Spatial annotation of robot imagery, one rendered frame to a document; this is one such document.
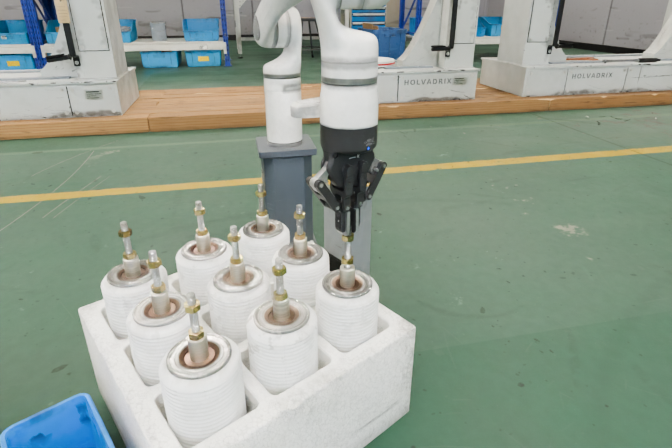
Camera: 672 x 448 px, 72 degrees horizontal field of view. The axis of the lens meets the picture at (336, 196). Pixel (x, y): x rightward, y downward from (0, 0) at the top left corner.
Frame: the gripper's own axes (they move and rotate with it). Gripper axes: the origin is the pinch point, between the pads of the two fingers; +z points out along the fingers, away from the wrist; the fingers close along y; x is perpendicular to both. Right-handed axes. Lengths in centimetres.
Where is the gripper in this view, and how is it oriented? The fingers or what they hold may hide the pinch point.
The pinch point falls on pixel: (347, 219)
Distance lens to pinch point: 65.1
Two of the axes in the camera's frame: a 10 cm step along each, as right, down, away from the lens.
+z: 0.0, 9.2, 3.9
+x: -6.5, -3.0, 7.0
